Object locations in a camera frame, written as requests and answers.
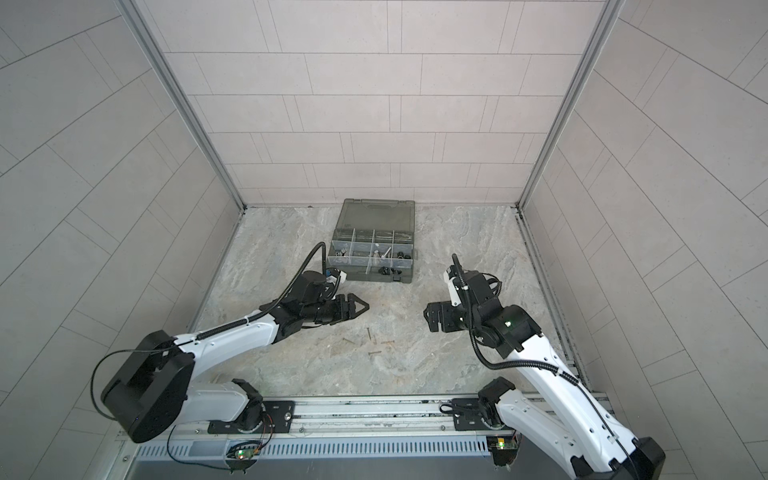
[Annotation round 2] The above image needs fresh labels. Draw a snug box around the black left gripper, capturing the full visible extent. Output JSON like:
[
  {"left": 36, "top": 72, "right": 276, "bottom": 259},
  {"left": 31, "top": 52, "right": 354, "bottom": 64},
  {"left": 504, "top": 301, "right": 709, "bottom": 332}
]
[{"left": 301, "top": 295, "right": 372, "bottom": 325}]

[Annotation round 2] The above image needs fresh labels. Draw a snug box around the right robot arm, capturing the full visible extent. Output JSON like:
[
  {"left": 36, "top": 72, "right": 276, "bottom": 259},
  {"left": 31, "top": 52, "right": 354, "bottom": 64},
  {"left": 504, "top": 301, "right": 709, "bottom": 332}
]
[{"left": 424, "top": 263, "right": 666, "bottom": 479}]

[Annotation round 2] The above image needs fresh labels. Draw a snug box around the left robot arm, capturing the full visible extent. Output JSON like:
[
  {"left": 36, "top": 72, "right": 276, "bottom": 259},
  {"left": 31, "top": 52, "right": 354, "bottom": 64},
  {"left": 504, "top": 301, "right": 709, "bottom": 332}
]
[{"left": 98, "top": 269, "right": 370, "bottom": 444}]

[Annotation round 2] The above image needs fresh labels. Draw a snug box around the green plastic organizer box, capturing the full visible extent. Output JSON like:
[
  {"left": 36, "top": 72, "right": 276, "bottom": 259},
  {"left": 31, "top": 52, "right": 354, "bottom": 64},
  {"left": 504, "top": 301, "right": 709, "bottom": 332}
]
[{"left": 327, "top": 199, "right": 416, "bottom": 283}]

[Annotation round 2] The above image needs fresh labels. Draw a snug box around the small electronics board right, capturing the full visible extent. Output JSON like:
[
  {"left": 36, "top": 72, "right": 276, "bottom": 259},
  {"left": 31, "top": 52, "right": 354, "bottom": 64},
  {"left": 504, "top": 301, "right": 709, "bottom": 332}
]
[{"left": 486, "top": 436, "right": 520, "bottom": 470}]

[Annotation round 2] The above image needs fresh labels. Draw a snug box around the small electronics board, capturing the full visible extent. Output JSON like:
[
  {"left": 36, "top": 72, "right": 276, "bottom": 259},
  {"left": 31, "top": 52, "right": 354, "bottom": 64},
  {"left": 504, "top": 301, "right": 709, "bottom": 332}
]
[
  {"left": 486, "top": 436, "right": 520, "bottom": 470},
  {"left": 225, "top": 441, "right": 263, "bottom": 468}
]

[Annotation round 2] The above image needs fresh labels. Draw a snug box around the small electronics board left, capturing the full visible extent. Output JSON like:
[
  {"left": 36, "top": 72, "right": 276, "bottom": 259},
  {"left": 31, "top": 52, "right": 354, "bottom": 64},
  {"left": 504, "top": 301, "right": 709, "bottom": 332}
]
[{"left": 225, "top": 441, "right": 263, "bottom": 468}]

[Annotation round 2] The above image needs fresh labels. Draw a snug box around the white ventilation grille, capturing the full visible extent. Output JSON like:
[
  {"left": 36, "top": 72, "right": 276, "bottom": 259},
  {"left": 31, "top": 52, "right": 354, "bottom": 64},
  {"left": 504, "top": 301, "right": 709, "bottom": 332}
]
[{"left": 137, "top": 435, "right": 490, "bottom": 463}]

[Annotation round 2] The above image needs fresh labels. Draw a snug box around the aluminium corner profile right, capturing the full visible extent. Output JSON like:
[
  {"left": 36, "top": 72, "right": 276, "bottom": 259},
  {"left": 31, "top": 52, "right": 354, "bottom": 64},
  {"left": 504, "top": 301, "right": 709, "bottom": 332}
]
[{"left": 517, "top": 0, "right": 624, "bottom": 211}]

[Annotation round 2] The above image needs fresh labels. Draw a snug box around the aluminium corner profile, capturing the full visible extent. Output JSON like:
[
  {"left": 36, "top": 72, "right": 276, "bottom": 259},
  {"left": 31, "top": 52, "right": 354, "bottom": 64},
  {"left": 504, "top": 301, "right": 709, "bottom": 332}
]
[
  {"left": 517, "top": 0, "right": 624, "bottom": 211},
  {"left": 115, "top": 0, "right": 246, "bottom": 213}
]

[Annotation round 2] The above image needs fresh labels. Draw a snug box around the aluminium corner profile left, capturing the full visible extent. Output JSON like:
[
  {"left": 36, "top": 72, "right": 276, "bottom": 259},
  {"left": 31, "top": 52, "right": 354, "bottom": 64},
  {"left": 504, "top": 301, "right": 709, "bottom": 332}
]
[{"left": 115, "top": 0, "right": 246, "bottom": 213}]

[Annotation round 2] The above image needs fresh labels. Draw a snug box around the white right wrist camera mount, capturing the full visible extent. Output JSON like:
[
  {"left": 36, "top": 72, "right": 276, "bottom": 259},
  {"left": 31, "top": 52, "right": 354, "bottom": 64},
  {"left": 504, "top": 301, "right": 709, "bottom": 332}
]
[{"left": 443, "top": 266, "right": 463, "bottom": 307}]

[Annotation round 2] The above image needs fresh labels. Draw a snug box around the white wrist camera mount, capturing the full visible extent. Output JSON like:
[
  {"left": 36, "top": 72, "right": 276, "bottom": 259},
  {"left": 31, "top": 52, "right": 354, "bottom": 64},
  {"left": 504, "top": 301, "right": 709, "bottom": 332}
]
[
  {"left": 443, "top": 266, "right": 463, "bottom": 307},
  {"left": 326, "top": 268, "right": 347, "bottom": 298}
]

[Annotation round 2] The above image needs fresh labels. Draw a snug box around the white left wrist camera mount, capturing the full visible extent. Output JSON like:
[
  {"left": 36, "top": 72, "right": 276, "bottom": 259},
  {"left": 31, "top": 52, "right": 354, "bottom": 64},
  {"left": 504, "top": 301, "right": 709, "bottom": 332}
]
[{"left": 326, "top": 268, "right": 347, "bottom": 298}]

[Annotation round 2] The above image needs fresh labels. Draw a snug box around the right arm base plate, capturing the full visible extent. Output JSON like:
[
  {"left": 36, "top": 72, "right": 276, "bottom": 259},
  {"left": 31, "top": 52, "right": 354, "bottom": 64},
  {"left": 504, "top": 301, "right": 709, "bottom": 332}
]
[{"left": 439, "top": 398, "right": 502, "bottom": 431}]

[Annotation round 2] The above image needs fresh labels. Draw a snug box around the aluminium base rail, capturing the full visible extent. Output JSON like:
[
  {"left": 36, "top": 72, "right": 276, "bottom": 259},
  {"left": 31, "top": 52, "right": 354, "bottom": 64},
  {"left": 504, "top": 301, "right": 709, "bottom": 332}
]
[{"left": 116, "top": 392, "right": 622, "bottom": 444}]

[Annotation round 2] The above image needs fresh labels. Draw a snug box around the black corrugated cable left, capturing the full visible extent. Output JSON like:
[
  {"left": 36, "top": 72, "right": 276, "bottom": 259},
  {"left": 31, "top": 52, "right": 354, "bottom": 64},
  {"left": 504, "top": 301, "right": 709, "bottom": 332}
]
[{"left": 194, "top": 241, "right": 328, "bottom": 342}]

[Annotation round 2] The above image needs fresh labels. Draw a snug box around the black corrugated cable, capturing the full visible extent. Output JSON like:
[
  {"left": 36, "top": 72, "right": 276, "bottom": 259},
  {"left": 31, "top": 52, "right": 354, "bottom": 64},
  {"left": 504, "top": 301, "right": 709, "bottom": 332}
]
[
  {"left": 194, "top": 241, "right": 328, "bottom": 342},
  {"left": 451, "top": 253, "right": 580, "bottom": 385}
]

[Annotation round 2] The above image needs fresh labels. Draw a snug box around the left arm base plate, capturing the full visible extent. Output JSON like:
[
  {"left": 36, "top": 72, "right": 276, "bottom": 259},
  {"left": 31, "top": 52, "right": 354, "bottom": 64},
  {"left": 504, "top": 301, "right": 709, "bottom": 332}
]
[{"left": 207, "top": 400, "right": 296, "bottom": 435}]

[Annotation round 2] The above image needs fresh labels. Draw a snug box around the black corrugated cable right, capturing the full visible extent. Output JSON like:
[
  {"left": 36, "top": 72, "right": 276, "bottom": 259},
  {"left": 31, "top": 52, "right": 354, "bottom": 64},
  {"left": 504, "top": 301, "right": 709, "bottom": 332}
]
[{"left": 451, "top": 253, "right": 580, "bottom": 385}]

